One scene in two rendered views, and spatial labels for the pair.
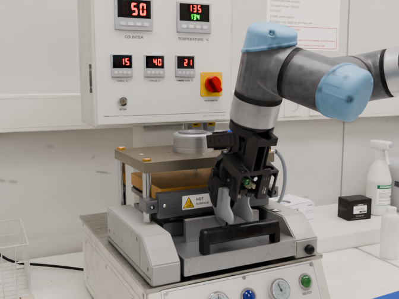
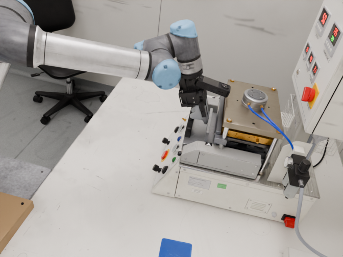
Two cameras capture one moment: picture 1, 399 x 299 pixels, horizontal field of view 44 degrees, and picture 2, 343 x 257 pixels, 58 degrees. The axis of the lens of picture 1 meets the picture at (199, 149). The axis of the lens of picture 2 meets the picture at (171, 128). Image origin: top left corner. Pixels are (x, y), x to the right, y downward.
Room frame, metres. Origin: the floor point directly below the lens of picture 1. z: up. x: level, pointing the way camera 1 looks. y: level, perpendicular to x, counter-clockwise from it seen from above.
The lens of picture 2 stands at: (1.21, -0.86, 1.65)
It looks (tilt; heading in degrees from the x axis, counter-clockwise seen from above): 39 degrees down; 122
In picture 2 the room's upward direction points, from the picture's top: 9 degrees clockwise
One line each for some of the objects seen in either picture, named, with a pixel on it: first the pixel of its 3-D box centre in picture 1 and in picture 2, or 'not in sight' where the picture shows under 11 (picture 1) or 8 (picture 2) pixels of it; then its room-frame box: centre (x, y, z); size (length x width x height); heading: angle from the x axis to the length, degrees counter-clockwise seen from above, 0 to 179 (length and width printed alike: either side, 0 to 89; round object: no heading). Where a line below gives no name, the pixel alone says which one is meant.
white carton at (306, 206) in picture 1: (275, 213); not in sight; (1.50, -0.24, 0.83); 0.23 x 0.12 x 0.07; 125
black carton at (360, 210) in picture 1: (354, 207); not in sight; (1.58, -0.51, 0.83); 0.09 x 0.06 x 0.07; 109
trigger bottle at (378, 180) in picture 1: (379, 177); not in sight; (1.63, -0.61, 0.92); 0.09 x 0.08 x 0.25; 28
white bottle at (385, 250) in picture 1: (389, 232); not in sight; (1.34, -0.54, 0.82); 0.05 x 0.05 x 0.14
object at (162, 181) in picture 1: (196, 171); (249, 115); (0.98, 0.01, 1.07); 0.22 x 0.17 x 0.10; 116
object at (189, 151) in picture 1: (195, 159); (260, 115); (1.01, 0.01, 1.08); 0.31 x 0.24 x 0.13; 116
